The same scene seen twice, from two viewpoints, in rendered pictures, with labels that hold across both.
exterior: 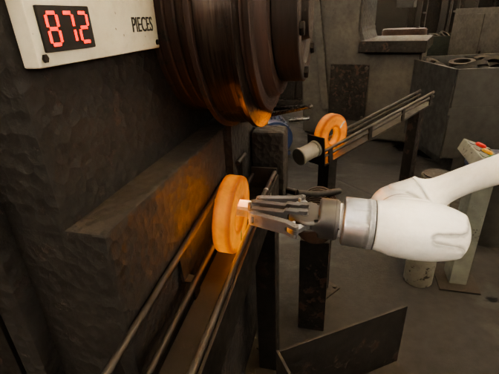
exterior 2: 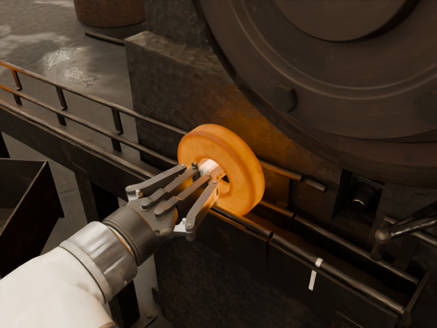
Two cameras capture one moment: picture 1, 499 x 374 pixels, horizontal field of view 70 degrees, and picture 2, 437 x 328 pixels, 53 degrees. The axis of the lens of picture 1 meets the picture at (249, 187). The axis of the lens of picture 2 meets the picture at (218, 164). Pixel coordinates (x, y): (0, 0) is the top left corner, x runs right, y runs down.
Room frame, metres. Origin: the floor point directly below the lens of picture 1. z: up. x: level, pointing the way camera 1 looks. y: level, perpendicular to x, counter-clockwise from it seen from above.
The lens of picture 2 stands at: (0.84, -0.45, 1.19)
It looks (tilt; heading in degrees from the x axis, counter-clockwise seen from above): 38 degrees down; 114
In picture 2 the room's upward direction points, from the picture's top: straight up
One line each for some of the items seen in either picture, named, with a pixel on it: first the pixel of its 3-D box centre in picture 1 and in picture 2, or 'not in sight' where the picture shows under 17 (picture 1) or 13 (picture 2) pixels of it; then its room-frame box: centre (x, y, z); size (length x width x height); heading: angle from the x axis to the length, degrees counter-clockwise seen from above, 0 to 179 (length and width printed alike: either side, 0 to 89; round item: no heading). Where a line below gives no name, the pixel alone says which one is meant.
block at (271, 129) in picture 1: (269, 165); not in sight; (1.04, -0.06, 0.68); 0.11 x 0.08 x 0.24; 75
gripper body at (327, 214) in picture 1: (314, 217); (144, 224); (0.58, -0.12, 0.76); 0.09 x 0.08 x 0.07; 75
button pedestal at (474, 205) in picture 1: (469, 219); not in sight; (1.27, -0.90, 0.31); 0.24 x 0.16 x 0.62; 165
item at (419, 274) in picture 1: (427, 230); not in sight; (1.27, -0.74, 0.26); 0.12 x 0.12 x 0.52
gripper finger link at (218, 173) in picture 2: not in sight; (218, 179); (0.63, 0.00, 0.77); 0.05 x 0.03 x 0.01; 75
